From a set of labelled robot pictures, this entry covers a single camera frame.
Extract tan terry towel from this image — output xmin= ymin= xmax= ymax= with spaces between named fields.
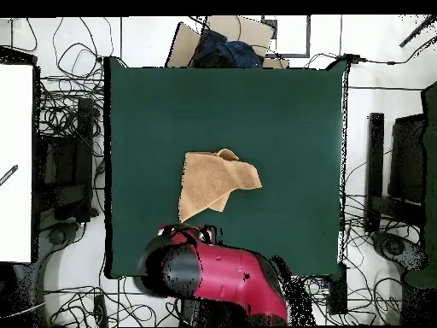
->
xmin=178 ymin=148 xmax=263 ymax=225

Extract white flat panel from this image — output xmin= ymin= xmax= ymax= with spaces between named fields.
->
xmin=0 ymin=62 xmax=35 ymax=264

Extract black power strip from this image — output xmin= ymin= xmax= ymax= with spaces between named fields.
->
xmin=93 ymin=293 xmax=108 ymax=327

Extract grey wheeled base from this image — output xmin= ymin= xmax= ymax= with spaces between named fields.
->
xmin=47 ymin=221 xmax=81 ymax=247
xmin=371 ymin=231 xmax=428 ymax=271

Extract black equipment stand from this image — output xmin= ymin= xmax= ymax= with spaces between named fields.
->
xmin=33 ymin=97 xmax=100 ymax=223

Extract dark green table cloth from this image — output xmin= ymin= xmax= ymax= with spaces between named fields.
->
xmin=103 ymin=56 xmax=349 ymax=280

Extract black rectangular box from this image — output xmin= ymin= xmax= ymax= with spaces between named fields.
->
xmin=329 ymin=262 xmax=347 ymax=315

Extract brown cardboard box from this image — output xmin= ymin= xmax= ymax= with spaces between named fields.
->
xmin=165 ymin=15 xmax=289 ymax=69

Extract dark blue garment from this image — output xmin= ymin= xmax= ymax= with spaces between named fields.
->
xmin=192 ymin=28 xmax=264 ymax=69

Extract black corner clamp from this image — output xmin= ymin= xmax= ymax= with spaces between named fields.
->
xmin=344 ymin=52 xmax=368 ymax=65

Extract green cloth covered object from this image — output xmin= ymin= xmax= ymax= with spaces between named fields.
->
xmin=404 ymin=81 xmax=437 ymax=290

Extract black rod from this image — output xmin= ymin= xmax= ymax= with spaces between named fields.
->
xmin=399 ymin=15 xmax=437 ymax=49

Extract black tangled cables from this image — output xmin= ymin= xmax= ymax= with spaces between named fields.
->
xmin=341 ymin=194 xmax=421 ymax=325
xmin=37 ymin=16 xmax=107 ymax=138
xmin=44 ymin=276 xmax=182 ymax=327

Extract black chair frame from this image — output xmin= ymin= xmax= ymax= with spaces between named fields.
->
xmin=364 ymin=112 xmax=428 ymax=233

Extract black square floor frame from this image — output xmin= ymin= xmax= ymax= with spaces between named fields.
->
xmin=262 ymin=15 xmax=312 ymax=59

